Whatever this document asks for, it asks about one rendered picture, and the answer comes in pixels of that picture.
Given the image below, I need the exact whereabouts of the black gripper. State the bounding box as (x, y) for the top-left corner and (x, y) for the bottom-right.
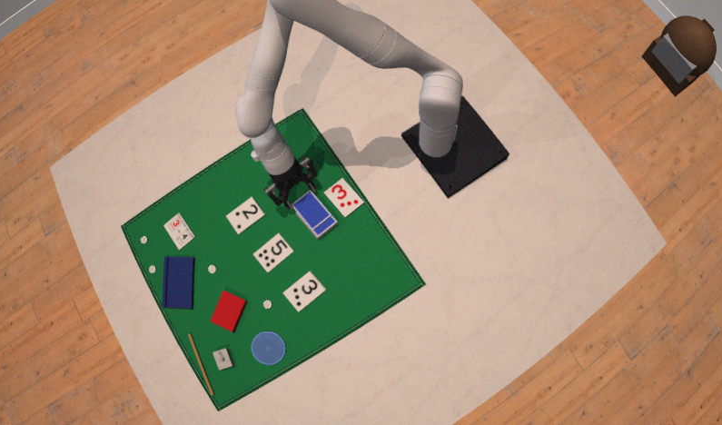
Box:
(264, 156), (318, 209)

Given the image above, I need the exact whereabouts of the blue card stack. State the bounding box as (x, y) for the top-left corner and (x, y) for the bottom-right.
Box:
(313, 216), (337, 237)

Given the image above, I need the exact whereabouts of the dark blue rectangular tile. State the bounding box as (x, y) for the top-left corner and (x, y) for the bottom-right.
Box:
(162, 257), (194, 309)

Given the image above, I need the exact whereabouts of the blue round coaster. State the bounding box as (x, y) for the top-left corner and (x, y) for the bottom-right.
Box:
(252, 331), (286, 365)

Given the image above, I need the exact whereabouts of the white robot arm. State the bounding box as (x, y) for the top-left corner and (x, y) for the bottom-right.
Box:
(235, 0), (463, 175)

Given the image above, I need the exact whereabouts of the red flat box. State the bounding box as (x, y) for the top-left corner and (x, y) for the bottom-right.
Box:
(211, 291), (247, 332)

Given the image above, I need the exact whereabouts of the blue rectangular card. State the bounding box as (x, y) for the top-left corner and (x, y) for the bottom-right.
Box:
(292, 190), (331, 231)

